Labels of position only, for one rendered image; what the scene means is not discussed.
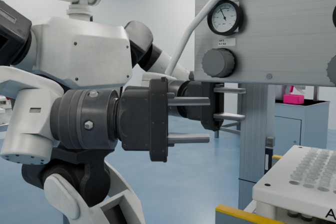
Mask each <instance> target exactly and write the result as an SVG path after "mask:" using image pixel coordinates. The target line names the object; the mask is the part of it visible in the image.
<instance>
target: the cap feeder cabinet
mask: <svg viewBox="0 0 336 224"><path fill-rule="evenodd" d="M329 106H330V101H325V100H318V101H313V99H304V103H303V104H298V105H297V104H288V103H284V100H276V99H275V108H274V131H273V136H274V137H275V146H274V147H273V155H279V156H284V155H285V154H286V153H287V152H288V151H289V150H290V149H291V148H292V146H294V145H297V146H303V147H310V148H312V147H314V148H318V149H327V136H328V121H329Z"/></svg>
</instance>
